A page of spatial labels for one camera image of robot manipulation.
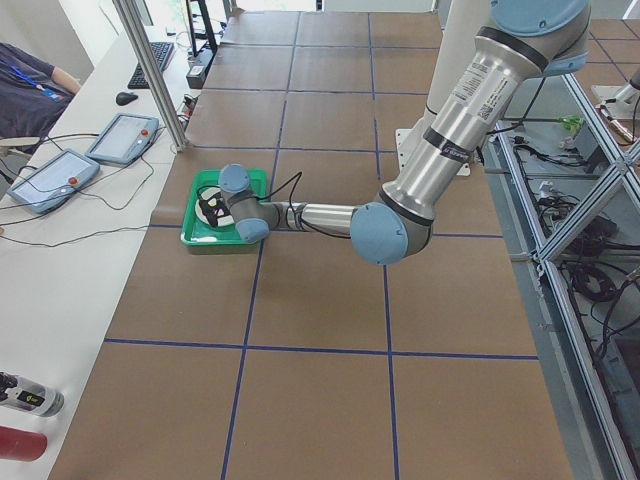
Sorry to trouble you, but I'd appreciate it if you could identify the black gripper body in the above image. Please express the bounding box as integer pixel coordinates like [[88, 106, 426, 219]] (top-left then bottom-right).
[[217, 194, 230, 214]]

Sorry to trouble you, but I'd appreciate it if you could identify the white round plate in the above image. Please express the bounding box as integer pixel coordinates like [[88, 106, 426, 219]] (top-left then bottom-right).
[[195, 185, 234, 228]]

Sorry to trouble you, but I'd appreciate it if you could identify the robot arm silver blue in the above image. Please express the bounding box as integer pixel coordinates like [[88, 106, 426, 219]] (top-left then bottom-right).
[[219, 1, 591, 265]]

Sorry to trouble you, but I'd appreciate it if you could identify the green plastic tray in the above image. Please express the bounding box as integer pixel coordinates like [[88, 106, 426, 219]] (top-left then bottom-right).
[[181, 170, 257, 253]]

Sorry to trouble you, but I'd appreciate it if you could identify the far teach pendant tablet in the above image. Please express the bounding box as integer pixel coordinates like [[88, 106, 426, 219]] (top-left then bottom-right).
[[85, 113, 159, 166]]

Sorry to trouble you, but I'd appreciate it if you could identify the teach pendant tablet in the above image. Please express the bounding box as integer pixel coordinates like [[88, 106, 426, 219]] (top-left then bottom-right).
[[85, 113, 159, 166], [8, 149, 100, 214]]

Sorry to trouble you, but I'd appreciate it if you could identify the black mini computer box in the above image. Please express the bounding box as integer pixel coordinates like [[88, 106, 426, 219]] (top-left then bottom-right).
[[186, 49, 214, 90]]

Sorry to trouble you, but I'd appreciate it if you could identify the black computer mouse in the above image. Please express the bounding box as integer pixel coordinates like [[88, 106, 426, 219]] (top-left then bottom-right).
[[115, 91, 138, 106]]

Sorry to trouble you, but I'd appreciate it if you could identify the black keyboard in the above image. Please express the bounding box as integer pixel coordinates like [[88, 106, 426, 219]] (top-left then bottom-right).
[[127, 41, 176, 90]]

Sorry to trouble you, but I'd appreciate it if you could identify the near teach pendant tablet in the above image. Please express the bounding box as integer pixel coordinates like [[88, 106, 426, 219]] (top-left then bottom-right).
[[8, 149, 100, 214]]

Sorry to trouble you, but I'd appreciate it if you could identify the seated person dark shirt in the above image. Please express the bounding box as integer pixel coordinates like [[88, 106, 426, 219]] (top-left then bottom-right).
[[1, 42, 81, 139]]

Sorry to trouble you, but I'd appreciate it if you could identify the red cylinder bottle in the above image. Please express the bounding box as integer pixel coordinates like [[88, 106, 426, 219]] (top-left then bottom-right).
[[0, 426, 48, 462]]

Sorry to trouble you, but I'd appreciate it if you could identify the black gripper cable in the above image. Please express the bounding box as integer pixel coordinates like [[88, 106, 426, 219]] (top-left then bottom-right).
[[197, 171, 354, 240]]

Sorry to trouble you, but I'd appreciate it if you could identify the aluminium frame post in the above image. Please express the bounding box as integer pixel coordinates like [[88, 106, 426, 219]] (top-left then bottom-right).
[[113, 0, 188, 152]]

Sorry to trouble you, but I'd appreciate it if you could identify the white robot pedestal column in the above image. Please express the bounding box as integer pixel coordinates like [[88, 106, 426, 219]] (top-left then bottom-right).
[[390, 1, 518, 202]]

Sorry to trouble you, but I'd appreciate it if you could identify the aluminium side frame rail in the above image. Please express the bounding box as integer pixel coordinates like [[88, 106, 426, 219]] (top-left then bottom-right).
[[484, 75, 639, 479]]

